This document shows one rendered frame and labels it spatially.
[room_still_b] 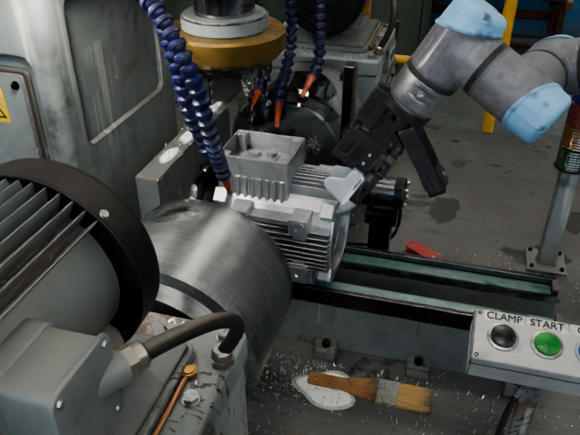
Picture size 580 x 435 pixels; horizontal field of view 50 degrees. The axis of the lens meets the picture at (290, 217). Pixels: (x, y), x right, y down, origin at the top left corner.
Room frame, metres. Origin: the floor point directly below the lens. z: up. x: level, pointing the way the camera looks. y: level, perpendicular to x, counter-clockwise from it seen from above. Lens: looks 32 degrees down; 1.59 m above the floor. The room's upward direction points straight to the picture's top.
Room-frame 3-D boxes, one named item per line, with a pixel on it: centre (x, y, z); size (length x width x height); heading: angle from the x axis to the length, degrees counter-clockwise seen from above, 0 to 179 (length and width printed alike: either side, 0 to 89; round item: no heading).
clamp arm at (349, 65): (1.02, -0.10, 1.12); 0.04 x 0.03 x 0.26; 74
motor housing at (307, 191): (0.91, 0.01, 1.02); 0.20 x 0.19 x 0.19; 73
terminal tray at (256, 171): (0.92, 0.05, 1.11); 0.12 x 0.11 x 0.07; 73
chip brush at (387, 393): (0.71, -0.13, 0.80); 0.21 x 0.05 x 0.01; 75
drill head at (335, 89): (1.24, -0.03, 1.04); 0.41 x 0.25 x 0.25; 164
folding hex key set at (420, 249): (1.08, -0.29, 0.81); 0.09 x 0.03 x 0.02; 39
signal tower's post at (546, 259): (1.07, -0.54, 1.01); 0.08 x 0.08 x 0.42; 74
